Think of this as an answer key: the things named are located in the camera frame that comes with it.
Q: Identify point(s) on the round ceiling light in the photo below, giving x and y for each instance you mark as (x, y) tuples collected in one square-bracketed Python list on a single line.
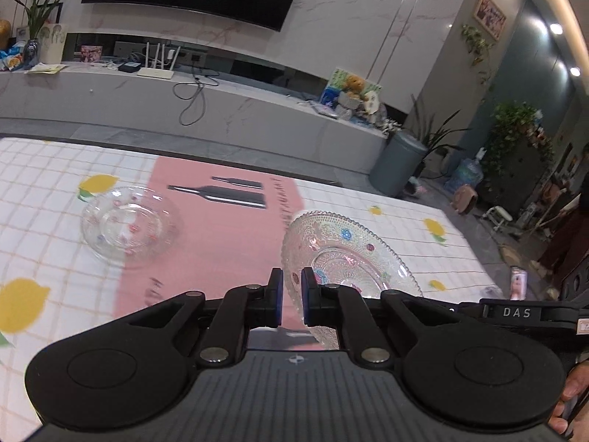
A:
[(575, 71), (556, 28)]

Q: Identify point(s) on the brown teddy bear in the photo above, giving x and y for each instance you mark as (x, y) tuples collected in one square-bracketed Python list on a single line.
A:
[(354, 85)]

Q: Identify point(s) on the bushy green potted plant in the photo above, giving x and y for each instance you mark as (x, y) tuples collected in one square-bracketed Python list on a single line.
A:
[(517, 124)]

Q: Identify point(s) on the white drawing card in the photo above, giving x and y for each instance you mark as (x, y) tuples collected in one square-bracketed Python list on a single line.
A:
[(53, 43)]

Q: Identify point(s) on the marble television console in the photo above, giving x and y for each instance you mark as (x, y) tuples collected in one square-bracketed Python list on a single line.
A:
[(253, 110)]

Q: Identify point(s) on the green plant in glass vase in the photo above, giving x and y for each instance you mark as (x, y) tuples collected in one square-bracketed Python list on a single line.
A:
[(39, 14)]

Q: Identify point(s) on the blue water jug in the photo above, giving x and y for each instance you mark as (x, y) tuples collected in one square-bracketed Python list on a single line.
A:
[(467, 175)]

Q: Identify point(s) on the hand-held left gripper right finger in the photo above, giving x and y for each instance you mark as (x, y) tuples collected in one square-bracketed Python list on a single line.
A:
[(307, 297)]

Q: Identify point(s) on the hanging vine plant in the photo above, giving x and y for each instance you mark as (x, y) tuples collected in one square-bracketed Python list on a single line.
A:
[(476, 46)]

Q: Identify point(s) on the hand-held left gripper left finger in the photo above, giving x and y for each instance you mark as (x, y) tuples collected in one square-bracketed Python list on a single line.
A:
[(277, 299)]

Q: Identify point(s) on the pink bottle print mat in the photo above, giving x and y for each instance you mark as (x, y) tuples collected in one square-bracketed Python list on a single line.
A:
[(221, 239)]

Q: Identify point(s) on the person's right hand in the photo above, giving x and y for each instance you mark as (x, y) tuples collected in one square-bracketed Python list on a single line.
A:
[(573, 382)]

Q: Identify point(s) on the framed wall picture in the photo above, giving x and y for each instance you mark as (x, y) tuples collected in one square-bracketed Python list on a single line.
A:
[(490, 16)]

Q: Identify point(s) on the beaded clear glass plate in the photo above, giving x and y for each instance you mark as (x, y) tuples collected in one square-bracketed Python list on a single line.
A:
[(349, 258)]

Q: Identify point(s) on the small photo print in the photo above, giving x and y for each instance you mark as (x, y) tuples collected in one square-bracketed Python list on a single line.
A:
[(91, 54)]

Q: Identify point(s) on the black set-top box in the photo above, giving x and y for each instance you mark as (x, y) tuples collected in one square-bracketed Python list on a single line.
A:
[(129, 66)]

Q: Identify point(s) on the deep clear glass plate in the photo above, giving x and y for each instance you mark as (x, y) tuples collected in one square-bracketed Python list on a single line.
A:
[(129, 225)]

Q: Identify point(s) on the pink space heater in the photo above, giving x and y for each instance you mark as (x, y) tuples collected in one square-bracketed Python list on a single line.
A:
[(465, 200)]

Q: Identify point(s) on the blue snack bag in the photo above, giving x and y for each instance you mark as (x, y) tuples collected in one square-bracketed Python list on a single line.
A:
[(13, 57)]

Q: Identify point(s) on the dark cabinet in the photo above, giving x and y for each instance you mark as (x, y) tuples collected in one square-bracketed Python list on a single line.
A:
[(520, 188)]

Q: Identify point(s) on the white router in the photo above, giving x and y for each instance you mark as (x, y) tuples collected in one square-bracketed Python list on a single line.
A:
[(156, 72)]

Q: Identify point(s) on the round white hand fan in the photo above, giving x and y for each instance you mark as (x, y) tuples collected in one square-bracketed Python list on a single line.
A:
[(372, 101)]

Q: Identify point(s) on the patterned slippers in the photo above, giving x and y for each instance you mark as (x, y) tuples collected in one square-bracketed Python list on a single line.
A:
[(415, 188)]

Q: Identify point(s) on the grey trash can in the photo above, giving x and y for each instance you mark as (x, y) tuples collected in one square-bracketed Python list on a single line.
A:
[(395, 165)]

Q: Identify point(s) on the long leaf potted plant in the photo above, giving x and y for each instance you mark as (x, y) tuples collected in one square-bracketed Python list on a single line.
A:
[(432, 138)]

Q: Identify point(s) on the small white stool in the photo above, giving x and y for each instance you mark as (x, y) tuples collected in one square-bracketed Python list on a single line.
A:
[(499, 216)]

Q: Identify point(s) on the stack of papers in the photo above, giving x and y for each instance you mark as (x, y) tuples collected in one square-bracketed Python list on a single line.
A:
[(45, 68)]

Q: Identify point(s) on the golden vase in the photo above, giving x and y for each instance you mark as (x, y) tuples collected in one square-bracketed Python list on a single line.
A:
[(3, 34)]

